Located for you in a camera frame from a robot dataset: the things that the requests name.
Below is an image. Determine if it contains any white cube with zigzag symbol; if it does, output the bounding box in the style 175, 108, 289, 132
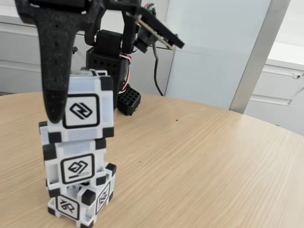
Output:
38, 68, 115, 144

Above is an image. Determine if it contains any white cube with layered-squares symbol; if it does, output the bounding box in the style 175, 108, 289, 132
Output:
42, 137, 107, 198

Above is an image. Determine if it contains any white low cabinet with keys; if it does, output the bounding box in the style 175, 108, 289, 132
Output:
0, 13, 177, 97

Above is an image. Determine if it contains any white cube with lamp symbol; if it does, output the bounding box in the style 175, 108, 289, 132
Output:
46, 162, 117, 226

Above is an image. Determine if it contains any grey metal pillar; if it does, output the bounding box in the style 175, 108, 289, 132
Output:
228, 0, 292, 115

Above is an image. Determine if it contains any white drawer cabinet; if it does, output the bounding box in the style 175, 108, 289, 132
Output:
244, 42, 304, 137

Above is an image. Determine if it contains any red white base servo wire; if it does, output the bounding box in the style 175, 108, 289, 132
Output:
118, 53, 133, 94

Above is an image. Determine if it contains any black camera cable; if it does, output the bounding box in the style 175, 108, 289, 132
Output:
152, 42, 166, 97

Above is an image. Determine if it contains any black gripper camera with mount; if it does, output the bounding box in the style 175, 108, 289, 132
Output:
106, 0, 186, 53

